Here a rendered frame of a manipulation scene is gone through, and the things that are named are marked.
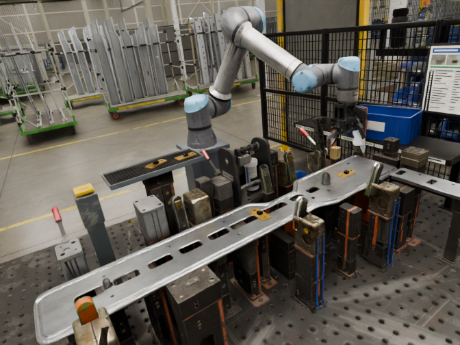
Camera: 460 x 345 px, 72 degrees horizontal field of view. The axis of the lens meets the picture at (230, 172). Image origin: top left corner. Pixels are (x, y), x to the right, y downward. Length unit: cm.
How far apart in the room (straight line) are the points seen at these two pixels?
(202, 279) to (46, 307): 41
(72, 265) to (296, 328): 72
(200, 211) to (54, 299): 50
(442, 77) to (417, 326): 106
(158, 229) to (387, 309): 81
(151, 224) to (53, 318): 36
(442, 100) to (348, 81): 62
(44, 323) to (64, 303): 6
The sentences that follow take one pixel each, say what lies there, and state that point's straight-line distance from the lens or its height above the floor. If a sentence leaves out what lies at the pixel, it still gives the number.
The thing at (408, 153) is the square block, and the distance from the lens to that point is 152.
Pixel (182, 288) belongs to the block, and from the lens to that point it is 84.
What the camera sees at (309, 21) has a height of 159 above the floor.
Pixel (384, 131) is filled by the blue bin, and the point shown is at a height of 108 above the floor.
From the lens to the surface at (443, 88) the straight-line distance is 175.
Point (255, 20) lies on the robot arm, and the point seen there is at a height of 162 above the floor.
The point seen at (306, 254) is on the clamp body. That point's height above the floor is 92.
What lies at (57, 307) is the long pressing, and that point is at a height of 100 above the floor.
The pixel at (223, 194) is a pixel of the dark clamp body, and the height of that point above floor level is 104.
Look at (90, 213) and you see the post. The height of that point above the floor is 108.
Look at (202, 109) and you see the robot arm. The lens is 148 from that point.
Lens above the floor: 160
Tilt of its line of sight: 24 degrees down
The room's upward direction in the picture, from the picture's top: 6 degrees counter-clockwise
